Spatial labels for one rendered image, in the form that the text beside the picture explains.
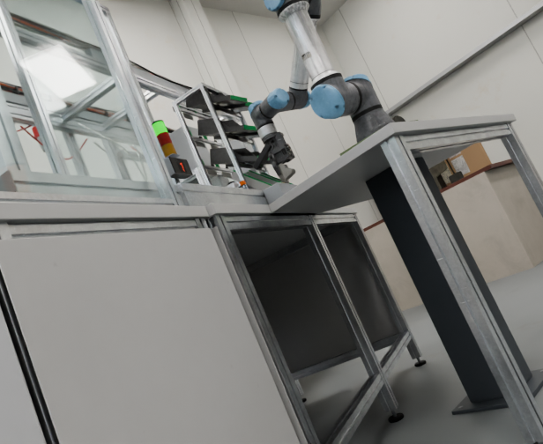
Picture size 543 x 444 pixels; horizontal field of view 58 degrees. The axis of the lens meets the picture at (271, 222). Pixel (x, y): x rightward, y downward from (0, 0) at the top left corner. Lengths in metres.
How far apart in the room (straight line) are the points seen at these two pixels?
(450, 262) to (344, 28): 8.76
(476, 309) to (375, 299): 1.42
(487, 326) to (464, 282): 0.11
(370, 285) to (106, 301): 1.96
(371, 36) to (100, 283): 8.87
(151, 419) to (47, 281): 0.28
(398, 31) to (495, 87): 1.95
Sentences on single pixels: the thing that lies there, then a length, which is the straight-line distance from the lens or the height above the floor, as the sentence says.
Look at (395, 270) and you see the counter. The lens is 5.14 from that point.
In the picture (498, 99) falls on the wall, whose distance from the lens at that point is 8.46.
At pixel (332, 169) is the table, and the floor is 0.84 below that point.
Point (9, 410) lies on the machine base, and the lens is 0.80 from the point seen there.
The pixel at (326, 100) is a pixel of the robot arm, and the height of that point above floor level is 1.11.
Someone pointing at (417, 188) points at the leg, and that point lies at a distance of 1.29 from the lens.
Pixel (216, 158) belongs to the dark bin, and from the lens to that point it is 2.42.
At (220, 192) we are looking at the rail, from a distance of 1.53.
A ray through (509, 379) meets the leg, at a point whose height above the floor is 0.18.
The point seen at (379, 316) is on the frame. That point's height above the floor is 0.29.
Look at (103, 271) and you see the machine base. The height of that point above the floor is 0.73.
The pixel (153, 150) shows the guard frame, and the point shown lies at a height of 1.02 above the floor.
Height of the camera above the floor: 0.56
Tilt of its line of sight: 9 degrees up
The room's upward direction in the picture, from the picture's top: 24 degrees counter-clockwise
